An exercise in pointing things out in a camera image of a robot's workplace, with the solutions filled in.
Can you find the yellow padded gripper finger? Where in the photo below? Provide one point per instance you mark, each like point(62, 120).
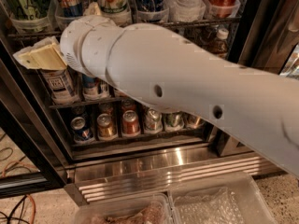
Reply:
point(45, 55)

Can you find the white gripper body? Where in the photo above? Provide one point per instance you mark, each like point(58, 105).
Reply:
point(71, 45)

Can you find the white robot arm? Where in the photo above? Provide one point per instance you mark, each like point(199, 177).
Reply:
point(165, 71)

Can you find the blue red bull can middle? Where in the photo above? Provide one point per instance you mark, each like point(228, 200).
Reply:
point(90, 86)

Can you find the green can top shelf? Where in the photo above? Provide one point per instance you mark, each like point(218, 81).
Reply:
point(29, 9)

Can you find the green can shelf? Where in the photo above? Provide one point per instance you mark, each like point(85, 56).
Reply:
point(29, 9)
point(173, 121)

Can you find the pepsi can bottom shelf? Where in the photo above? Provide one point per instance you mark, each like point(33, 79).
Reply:
point(82, 132)

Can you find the gold can bottom shelf left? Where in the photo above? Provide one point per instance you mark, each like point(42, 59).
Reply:
point(106, 127)

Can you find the gold can shelf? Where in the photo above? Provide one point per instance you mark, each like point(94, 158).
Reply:
point(194, 122)
point(106, 127)

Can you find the red can bottom shelf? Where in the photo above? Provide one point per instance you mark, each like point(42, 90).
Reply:
point(130, 123)

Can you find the silver can bottom shelf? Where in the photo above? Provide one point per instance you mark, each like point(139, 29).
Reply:
point(153, 121)

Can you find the clear water bottle top shelf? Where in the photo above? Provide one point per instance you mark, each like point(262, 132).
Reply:
point(186, 10)

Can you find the open fridge door left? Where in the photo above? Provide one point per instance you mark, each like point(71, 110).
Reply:
point(22, 119)

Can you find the green can bottom shelf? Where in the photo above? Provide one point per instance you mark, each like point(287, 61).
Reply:
point(173, 121)

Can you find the gold can bottom shelf right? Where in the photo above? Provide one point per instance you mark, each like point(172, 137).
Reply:
point(194, 122)

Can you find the steel fridge base grille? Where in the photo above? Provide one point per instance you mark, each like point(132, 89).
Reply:
point(156, 171)

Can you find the closed fridge door right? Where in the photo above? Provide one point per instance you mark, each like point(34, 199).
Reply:
point(264, 41)

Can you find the iced tea bottle left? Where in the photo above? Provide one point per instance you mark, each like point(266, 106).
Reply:
point(61, 86)

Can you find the iced tea bottle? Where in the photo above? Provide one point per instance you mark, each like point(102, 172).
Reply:
point(219, 45)
point(61, 86)

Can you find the iced tea bottle right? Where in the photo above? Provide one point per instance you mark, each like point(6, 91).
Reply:
point(219, 45)

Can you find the clear plastic bin left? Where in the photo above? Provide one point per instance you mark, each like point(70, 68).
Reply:
point(139, 209)

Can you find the clear plastic bin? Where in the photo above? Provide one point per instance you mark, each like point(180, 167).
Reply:
point(139, 209)
point(223, 199)

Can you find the clear plastic bin right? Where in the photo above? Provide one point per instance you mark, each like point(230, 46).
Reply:
point(223, 199)

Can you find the middle wire shelf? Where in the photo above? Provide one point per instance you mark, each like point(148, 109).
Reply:
point(94, 102)

